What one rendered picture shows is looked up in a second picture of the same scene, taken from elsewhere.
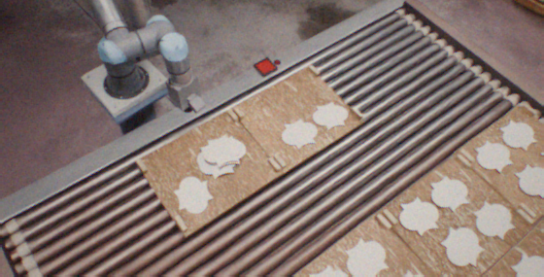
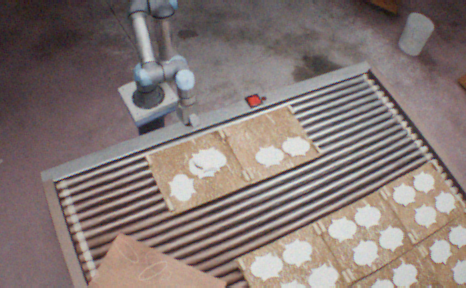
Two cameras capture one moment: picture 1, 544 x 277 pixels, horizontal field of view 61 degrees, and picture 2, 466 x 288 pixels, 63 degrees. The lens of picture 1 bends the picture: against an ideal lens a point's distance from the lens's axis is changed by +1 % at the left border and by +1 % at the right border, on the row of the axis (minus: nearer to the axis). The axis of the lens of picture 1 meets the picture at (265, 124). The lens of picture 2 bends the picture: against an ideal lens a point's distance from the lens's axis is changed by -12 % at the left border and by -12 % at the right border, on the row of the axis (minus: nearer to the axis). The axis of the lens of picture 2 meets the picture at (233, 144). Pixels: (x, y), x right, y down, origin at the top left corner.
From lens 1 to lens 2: 0.42 m
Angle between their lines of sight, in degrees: 4
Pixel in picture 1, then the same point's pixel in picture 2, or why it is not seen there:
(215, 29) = (224, 61)
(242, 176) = (220, 180)
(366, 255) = (298, 250)
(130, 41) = (156, 71)
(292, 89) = (271, 121)
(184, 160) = (179, 161)
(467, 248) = (368, 254)
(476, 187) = (387, 214)
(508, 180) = (409, 213)
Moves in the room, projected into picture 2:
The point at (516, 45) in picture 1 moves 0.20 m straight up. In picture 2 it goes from (454, 116) to (464, 103)
